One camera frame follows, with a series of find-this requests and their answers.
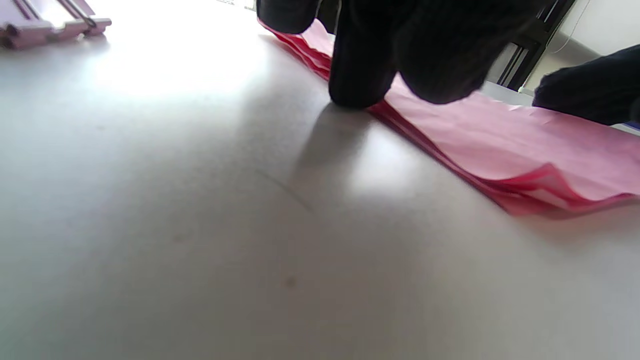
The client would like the person's right hand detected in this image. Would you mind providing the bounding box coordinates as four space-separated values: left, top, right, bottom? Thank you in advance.
532 45 640 126

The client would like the person's left hand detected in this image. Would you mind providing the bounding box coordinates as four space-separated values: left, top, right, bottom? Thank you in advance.
256 0 556 110

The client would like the stack of pink paper sheets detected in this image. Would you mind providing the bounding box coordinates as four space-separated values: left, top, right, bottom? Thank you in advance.
257 17 640 218

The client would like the pink binder clip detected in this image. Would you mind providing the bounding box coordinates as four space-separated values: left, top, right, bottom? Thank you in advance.
0 0 113 50

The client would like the black window frame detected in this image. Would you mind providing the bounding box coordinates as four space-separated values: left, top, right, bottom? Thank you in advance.
487 0 578 92

